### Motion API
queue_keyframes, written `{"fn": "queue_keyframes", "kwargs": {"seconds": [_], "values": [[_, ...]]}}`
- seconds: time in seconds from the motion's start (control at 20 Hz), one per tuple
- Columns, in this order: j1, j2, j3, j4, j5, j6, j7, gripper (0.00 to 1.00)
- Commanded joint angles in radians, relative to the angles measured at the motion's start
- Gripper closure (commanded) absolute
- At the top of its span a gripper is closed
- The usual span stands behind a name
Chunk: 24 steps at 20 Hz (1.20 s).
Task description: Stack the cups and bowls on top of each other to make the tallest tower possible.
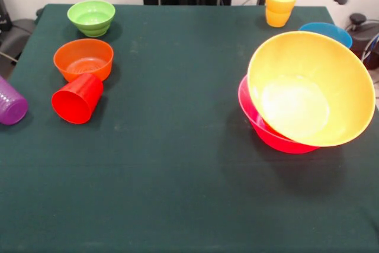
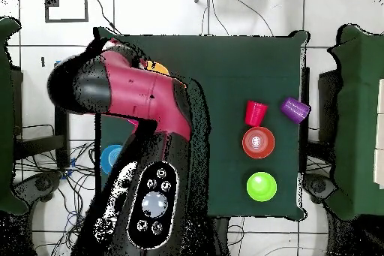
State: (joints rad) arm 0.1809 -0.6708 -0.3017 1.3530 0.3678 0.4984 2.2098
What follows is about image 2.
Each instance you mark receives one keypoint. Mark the black upright post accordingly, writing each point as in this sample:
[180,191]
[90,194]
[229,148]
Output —
[304,142]

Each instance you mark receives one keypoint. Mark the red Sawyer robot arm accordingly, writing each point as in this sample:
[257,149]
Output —
[135,93]

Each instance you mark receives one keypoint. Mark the purple cup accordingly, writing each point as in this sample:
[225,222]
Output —
[295,110]

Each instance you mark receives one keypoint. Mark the black metal stand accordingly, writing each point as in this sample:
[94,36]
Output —
[61,136]

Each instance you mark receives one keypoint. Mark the small blue bowl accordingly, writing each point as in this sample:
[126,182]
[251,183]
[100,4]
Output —
[108,157]

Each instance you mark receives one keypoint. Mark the black box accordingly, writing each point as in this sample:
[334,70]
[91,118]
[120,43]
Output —
[17,103]
[328,109]

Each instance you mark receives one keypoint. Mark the dark grey chair base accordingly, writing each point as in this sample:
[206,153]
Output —
[318,184]
[42,184]

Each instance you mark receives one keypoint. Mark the red cup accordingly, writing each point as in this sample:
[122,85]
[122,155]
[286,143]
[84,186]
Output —
[255,115]

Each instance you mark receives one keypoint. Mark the white box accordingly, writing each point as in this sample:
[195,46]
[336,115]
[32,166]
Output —
[380,133]

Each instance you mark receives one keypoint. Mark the small orange bowl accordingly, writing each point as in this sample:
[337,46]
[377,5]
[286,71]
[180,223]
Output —
[250,148]

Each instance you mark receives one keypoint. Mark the small green bowl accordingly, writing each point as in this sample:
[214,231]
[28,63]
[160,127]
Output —
[261,186]

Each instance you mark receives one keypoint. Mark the black floor tape square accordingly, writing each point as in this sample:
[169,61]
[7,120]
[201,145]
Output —
[66,20]

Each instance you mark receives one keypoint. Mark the large orange bowl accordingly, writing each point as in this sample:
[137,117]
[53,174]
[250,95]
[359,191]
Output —
[159,69]

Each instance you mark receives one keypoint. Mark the dark green tablecloth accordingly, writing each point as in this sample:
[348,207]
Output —
[6,118]
[360,118]
[240,57]

